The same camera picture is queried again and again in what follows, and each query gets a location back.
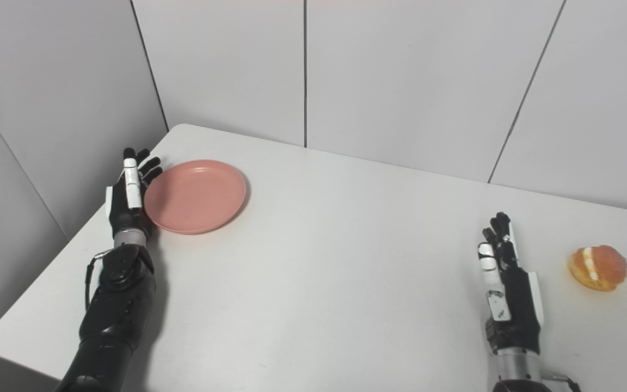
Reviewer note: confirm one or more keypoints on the pink round plate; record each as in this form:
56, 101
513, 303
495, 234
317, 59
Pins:
195, 196

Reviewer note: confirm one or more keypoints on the cream puff pastry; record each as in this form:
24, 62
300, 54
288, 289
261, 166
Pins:
597, 267

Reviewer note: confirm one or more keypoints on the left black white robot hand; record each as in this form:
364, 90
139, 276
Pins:
125, 204

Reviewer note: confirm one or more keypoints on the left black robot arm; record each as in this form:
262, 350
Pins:
112, 316

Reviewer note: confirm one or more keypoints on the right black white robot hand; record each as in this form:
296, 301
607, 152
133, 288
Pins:
512, 310

